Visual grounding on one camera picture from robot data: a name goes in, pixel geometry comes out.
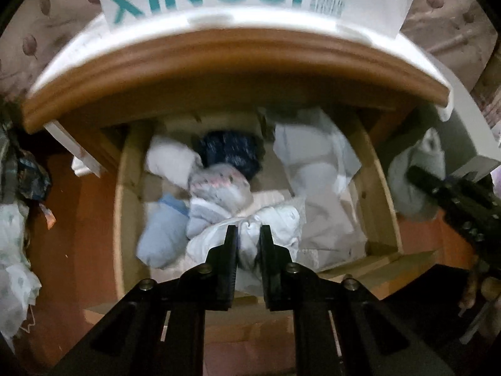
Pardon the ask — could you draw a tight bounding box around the person's right hand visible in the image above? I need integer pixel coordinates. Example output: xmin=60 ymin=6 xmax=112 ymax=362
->
xmin=460 ymin=260 xmax=501 ymax=320

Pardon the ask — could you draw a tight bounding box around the light blue underwear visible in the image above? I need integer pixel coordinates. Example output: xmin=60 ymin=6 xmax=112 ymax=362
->
xmin=135 ymin=194 xmax=192 ymax=269

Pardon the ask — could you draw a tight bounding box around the white floral cloth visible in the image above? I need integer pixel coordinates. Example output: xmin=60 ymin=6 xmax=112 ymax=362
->
xmin=0 ymin=200 xmax=42 ymax=341

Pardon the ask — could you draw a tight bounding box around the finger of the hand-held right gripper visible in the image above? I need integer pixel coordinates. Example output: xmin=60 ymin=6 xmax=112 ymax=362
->
xmin=406 ymin=165 xmax=451 ymax=198

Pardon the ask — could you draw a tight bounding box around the wooden drawer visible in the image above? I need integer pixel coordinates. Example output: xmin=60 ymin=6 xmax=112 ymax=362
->
xmin=84 ymin=110 xmax=435 ymax=376

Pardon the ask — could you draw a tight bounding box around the white crumpled garment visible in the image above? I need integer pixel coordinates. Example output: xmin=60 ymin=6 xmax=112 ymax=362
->
xmin=270 ymin=107 xmax=366 ymax=261

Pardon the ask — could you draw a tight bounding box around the orange wrapper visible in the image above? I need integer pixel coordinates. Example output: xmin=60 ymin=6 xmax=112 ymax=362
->
xmin=39 ymin=206 xmax=55 ymax=230

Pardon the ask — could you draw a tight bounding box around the blue snack packet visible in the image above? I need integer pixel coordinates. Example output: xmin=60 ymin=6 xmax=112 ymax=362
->
xmin=12 ymin=157 xmax=51 ymax=204

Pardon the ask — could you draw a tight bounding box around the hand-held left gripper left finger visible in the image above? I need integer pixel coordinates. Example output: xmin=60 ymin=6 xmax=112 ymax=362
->
xmin=51 ymin=225 xmax=239 ymax=376

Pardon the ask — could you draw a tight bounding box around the white underwear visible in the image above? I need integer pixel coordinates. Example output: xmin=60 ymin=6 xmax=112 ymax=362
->
xmin=186 ymin=200 xmax=306 ymax=294

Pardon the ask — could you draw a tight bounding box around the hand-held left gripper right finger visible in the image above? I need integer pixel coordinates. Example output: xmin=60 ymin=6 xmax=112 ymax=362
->
xmin=259 ymin=224 xmax=455 ymax=376

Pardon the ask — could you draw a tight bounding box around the white patterned cloth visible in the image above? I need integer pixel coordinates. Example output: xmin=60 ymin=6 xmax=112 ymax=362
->
xmin=27 ymin=6 xmax=457 ymax=122

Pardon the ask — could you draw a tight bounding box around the grey pink patterned underwear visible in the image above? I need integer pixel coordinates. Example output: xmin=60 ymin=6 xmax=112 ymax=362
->
xmin=188 ymin=164 xmax=253 ymax=212

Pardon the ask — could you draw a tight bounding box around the white folded garment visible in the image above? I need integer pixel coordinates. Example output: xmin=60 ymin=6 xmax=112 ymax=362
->
xmin=146 ymin=135 xmax=204 ymax=191

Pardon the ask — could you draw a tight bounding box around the navy floral underwear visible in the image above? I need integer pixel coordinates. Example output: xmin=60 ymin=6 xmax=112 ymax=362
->
xmin=196 ymin=130 xmax=267 ymax=183

